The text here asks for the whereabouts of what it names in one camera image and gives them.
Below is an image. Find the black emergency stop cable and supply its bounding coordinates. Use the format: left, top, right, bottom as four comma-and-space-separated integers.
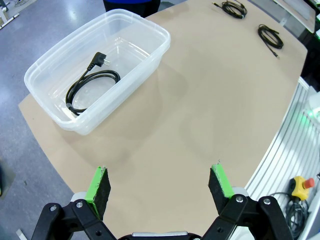
269, 191, 312, 240

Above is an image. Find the thin black USB cable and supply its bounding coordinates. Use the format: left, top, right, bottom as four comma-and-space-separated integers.
211, 0, 248, 20
257, 23, 285, 60

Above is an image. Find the clear plastic storage container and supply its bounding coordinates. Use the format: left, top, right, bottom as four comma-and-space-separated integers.
23, 8, 172, 136

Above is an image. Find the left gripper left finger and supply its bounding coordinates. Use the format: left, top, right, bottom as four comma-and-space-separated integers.
29, 165, 118, 240

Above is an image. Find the black power cable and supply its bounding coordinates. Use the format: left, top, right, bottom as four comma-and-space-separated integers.
65, 51, 121, 117

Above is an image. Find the aluminium rail frame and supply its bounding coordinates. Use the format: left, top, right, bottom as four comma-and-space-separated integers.
243, 77, 320, 240

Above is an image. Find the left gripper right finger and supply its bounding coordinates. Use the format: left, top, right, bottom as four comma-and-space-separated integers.
203, 163, 293, 240

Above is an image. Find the person in blue hoodie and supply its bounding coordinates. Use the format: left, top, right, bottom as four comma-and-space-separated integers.
102, 0, 161, 19

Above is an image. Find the yellow emergency stop button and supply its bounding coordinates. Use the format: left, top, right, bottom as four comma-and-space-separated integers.
289, 175, 315, 201

